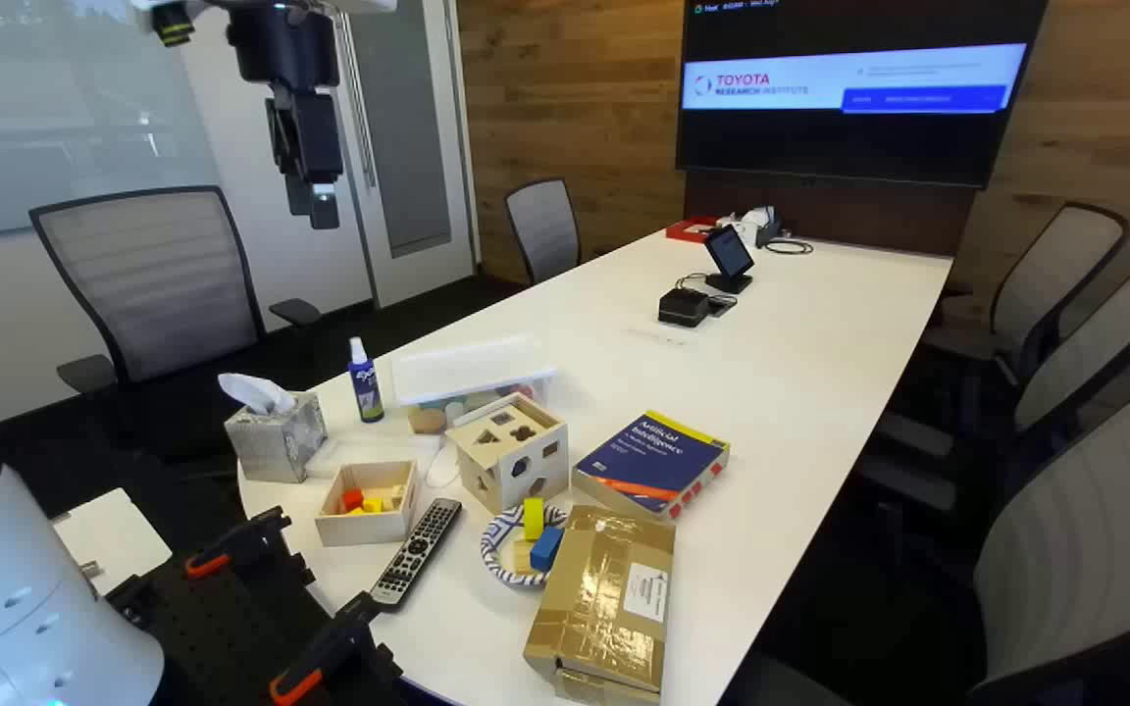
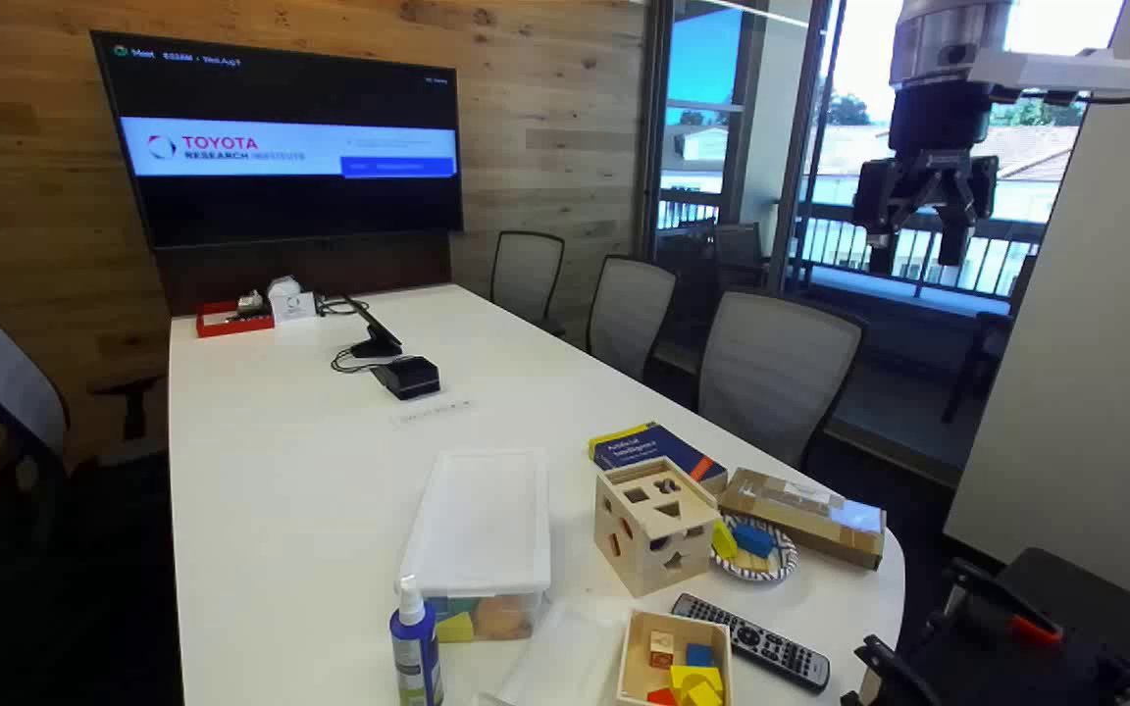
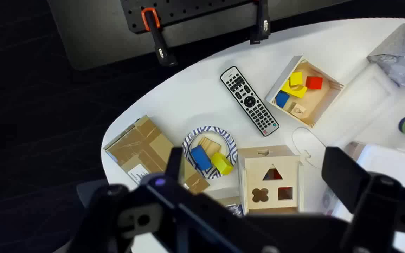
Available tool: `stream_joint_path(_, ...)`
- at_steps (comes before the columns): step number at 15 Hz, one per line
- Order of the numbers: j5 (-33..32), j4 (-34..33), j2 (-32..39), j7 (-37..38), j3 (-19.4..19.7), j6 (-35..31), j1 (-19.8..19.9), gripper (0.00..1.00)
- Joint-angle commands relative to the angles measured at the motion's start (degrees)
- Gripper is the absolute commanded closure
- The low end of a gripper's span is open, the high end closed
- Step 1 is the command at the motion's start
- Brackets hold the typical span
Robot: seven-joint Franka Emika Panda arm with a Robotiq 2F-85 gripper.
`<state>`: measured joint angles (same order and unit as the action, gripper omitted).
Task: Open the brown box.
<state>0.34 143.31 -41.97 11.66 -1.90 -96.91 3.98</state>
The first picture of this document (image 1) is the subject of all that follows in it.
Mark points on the glass whiteboard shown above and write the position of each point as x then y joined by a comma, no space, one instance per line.
55,104

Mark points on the yellow wooden block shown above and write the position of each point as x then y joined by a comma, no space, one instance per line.
383,500
532,513

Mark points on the orange wooden block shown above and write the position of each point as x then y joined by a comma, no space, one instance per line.
350,500

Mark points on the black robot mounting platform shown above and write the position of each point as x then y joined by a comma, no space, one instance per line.
216,630

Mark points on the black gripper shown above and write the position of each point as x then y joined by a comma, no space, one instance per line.
282,45

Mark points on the white flat base plate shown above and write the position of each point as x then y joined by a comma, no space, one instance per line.
112,539

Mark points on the wooden shape sorter cube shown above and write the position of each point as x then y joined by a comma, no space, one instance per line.
511,452

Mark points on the blue book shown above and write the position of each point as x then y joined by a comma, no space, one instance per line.
647,465

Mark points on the small black box device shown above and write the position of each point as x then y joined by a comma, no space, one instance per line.
685,308

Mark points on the blue patterned paper plate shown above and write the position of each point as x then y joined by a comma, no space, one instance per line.
503,551

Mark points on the black remote control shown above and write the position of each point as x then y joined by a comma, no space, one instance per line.
417,551

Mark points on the open wooden tray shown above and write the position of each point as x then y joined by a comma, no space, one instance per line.
332,528

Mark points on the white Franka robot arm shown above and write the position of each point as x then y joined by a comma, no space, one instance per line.
17,602

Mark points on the blue spray bottle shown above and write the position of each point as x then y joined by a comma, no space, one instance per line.
367,389

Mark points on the red tray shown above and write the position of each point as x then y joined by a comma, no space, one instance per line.
686,228

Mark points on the blue wooden block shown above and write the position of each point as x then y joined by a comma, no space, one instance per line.
546,551

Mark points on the grey tissue box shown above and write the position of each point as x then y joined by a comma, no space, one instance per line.
276,440

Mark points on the wall mounted tv screen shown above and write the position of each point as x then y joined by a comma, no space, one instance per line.
851,130

